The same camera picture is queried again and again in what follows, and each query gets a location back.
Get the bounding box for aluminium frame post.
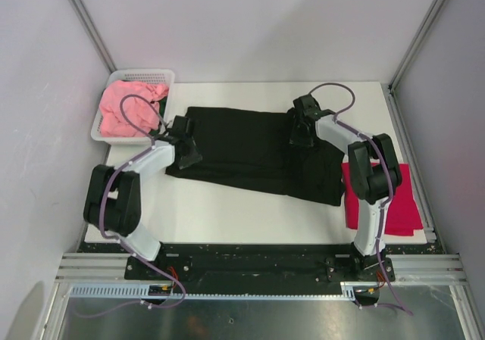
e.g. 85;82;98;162
388;0;448;91
68;0;117;73

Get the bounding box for aluminium extrusion rails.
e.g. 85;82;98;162
56;252;147;285

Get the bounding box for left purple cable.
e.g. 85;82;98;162
71;95;186;318

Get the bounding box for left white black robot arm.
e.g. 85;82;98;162
83;116;202;279

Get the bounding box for right aluminium frame post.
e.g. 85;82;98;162
388;0;448;91

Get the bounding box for crumpled pink t-shirt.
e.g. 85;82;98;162
99;80;169;138

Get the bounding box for black t-shirt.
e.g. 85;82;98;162
165;107;345;207

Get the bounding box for left aluminium frame post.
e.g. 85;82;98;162
68;0;117;73

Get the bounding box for white slotted cable duct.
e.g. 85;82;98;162
70;282;377;302

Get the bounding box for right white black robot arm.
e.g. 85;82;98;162
290;94;402;280

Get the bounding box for dark green garment in basket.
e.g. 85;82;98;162
149;95;168;136

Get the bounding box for folded magenta t-shirt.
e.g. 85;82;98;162
341;163;424;237

